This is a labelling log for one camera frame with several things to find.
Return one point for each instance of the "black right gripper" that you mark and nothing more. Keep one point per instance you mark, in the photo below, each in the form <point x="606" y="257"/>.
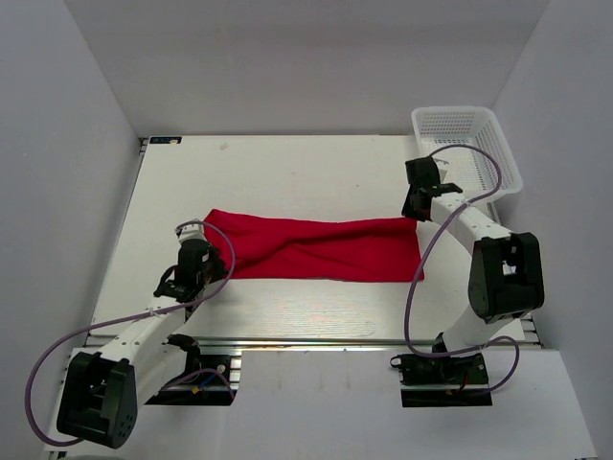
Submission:
<point x="409" y="210"/>

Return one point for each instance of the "small label sticker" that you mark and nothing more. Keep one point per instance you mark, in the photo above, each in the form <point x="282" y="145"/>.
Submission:
<point x="165" y="140"/>

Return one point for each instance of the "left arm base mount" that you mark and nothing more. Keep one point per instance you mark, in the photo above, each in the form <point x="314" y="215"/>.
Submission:
<point x="205" y="380"/>

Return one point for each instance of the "white plastic mesh basket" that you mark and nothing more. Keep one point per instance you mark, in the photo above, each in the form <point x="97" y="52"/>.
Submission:
<point x="470" y="147"/>

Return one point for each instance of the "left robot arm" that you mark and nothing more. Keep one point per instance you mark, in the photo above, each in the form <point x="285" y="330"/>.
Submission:
<point x="103" y="391"/>

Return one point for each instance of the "aluminium table edge rail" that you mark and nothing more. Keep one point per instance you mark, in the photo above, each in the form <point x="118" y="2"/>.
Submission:
<point x="95" y="341"/>

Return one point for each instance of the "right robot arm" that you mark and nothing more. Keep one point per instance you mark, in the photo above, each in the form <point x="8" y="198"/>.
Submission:
<point x="505" y="279"/>

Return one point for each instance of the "red t shirt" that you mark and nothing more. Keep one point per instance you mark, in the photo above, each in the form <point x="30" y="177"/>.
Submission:
<point x="379" y="250"/>

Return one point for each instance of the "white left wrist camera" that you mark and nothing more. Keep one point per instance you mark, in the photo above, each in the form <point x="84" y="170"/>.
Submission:
<point x="190" y="230"/>

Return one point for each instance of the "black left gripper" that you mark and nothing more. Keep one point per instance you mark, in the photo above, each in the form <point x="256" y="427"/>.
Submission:
<point x="219" y="264"/>

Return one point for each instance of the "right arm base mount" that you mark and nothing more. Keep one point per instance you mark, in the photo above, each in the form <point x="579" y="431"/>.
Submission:
<point x="455" y="381"/>

